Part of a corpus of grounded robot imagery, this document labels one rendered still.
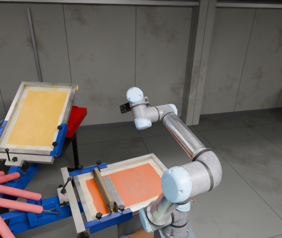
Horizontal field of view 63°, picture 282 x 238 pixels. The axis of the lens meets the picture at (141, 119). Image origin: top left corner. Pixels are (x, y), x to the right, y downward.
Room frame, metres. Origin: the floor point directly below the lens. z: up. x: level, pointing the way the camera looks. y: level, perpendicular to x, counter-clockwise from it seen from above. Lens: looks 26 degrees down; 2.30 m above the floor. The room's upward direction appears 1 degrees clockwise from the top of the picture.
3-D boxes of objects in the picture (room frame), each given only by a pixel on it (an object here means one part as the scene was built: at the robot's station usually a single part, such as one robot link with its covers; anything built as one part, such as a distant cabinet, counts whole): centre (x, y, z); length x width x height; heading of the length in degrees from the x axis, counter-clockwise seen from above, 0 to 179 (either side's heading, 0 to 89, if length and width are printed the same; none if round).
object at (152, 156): (1.48, 0.10, 0.97); 0.79 x 0.58 x 0.04; 116
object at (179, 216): (0.88, -0.20, 1.37); 0.13 x 0.12 x 0.14; 116
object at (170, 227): (0.88, -0.20, 1.25); 0.15 x 0.15 x 0.10
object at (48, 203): (1.23, 0.60, 1.02); 0.17 x 0.06 x 0.05; 116
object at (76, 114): (2.43, 0.95, 1.06); 0.61 x 0.46 x 0.12; 176
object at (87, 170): (1.62, 0.43, 0.98); 0.30 x 0.05 x 0.07; 116
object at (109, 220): (1.12, 0.19, 0.98); 0.30 x 0.05 x 0.07; 116
